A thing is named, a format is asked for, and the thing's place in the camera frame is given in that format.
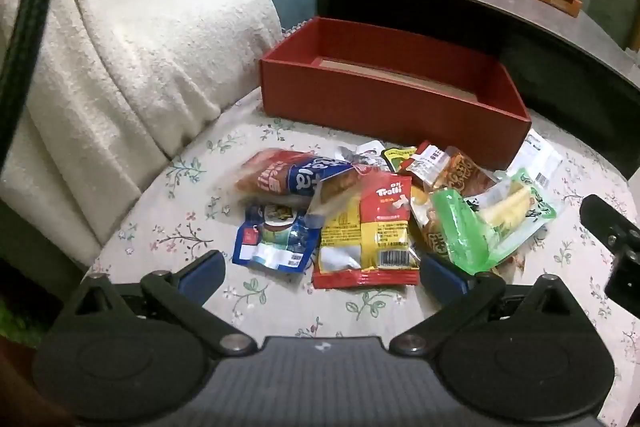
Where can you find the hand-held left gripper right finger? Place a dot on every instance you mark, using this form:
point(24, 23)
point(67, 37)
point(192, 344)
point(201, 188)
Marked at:
point(442, 282)

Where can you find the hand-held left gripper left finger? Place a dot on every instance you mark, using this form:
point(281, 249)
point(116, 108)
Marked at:
point(205, 274)

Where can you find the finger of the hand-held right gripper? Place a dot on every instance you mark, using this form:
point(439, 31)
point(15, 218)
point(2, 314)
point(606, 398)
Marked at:
point(607, 222)

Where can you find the green clear snack packet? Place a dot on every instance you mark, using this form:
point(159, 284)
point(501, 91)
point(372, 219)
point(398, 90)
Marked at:
point(465, 227)

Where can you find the blue white snack packet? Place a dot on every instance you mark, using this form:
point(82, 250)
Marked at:
point(275, 242)

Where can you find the red yellow gummy packet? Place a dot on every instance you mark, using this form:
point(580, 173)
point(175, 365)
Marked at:
point(380, 212)

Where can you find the orange patterned snack packet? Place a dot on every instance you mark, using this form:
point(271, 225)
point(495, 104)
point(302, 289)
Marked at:
point(465, 172)

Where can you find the red blue snack packet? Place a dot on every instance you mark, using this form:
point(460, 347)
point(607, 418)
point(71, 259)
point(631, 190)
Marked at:
point(280, 177)

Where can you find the small yellow green packet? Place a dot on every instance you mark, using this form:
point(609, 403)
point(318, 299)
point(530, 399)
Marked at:
point(397, 157)

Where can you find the red cardboard box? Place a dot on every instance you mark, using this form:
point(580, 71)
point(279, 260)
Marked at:
point(350, 102)

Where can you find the floral cloth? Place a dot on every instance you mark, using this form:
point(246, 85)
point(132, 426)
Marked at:
point(200, 207)

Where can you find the white fluffy blanket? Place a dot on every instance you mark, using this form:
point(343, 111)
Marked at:
point(125, 82)

